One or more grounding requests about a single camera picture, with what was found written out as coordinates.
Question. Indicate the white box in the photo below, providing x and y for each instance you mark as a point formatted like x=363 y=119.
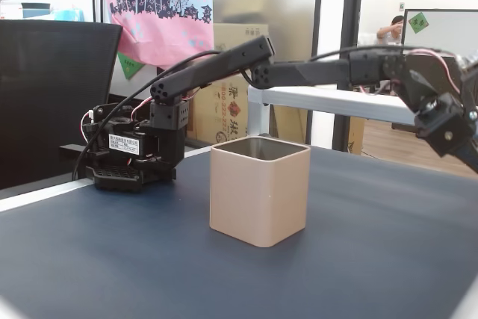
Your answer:
x=9 y=10

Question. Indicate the beige square metal container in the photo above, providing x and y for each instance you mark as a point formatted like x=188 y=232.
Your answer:
x=257 y=199

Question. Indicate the aluminium frame rail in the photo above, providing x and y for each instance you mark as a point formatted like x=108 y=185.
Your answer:
x=317 y=100

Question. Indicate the pink skyline print bag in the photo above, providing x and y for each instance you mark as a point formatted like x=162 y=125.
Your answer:
x=168 y=44

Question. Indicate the green diamond sticker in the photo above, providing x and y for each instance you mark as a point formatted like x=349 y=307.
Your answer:
x=418 y=22

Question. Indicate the person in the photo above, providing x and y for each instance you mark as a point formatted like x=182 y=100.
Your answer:
x=390 y=31

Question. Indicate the green diamond paper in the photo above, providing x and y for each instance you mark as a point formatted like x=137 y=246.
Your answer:
x=130 y=67

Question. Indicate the teal box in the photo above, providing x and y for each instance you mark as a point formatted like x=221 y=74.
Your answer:
x=69 y=15

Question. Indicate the silver glass partition frame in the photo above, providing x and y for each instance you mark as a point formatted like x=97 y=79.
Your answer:
x=317 y=16

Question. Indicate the grey tray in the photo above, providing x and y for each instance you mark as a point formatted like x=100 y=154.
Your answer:
x=35 y=10

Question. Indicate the whiteboard partition panel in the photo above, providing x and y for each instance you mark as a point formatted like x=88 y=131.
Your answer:
x=448 y=27

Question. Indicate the black mesh chair back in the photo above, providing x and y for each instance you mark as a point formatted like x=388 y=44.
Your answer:
x=45 y=91

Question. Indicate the small cardboard box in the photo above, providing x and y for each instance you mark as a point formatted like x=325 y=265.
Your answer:
x=356 y=136

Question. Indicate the black door frame post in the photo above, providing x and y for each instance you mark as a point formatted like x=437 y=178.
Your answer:
x=351 y=5

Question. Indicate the dark table mat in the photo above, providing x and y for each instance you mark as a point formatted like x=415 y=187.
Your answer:
x=112 y=259

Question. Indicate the cardboard box red print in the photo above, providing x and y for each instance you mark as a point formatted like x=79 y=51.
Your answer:
x=209 y=124

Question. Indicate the small wall sign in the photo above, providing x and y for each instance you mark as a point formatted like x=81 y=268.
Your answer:
x=401 y=6

